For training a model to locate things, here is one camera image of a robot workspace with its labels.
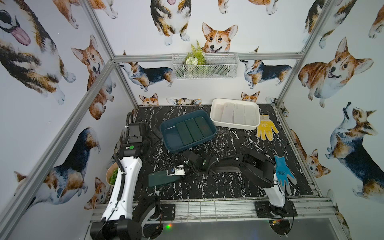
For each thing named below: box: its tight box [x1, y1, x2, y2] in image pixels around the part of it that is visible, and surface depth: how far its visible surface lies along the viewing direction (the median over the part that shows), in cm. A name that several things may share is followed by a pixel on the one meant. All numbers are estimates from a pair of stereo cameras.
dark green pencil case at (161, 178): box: [148, 170, 181, 187], surface depth 84 cm
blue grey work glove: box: [274, 155, 297, 195], surface depth 86 cm
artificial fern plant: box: [185, 39, 208, 76], surface depth 87 cm
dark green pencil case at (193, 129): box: [185, 118, 204, 141], surface depth 106 cm
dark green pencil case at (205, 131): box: [194, 116, 214, 138], surface depth 108 cm
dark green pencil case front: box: [175, 121, 194, 146], surface depth 104 cm
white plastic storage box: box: [210, 98, 261, 131], surface depth 113 cm
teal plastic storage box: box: [159, 110, 217, 152], surface depth 106 cm
